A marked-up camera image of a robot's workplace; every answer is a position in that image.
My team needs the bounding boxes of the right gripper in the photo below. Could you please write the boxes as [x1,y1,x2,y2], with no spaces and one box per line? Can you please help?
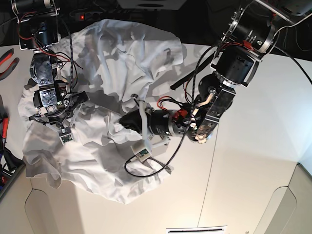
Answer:
[29,91,88,133]

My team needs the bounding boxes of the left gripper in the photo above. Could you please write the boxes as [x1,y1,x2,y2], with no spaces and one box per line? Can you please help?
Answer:
[119,94,170,158]

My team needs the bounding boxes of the white t-shirt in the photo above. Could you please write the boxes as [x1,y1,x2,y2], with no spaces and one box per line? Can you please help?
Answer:
[18,19,183,204]

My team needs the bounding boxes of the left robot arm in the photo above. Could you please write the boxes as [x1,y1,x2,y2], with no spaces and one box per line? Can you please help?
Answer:
[119,0,312,160]

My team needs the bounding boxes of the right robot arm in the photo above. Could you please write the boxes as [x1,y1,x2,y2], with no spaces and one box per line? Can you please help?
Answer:
[11,0,88,144]

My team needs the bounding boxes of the black bin with tools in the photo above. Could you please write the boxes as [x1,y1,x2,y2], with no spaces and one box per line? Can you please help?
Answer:
[0,147,25,197]

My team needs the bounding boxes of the red grey pliers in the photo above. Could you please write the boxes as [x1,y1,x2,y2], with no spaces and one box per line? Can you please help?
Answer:
[0,49,19,82]

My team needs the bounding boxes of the black power strip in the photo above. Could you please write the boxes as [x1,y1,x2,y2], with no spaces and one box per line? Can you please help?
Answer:
[69,11,144,21]

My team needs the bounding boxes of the white device top centre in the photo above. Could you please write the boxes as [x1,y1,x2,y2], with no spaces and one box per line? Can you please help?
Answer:
[117,0,186,10]

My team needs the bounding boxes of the red handled tool left edge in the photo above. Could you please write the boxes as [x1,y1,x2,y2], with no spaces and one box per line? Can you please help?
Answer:
[0,95,10,156]

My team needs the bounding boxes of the black braided right cable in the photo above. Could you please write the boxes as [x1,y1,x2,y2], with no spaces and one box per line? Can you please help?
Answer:
[124,43,220,177]

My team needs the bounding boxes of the black braided cable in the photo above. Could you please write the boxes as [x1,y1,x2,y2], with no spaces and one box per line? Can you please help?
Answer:
[124,43,220,177]
[59,17,75,110]

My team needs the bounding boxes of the black braided left cable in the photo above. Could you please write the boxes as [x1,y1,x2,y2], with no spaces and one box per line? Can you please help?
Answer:
[59,17,75,110]

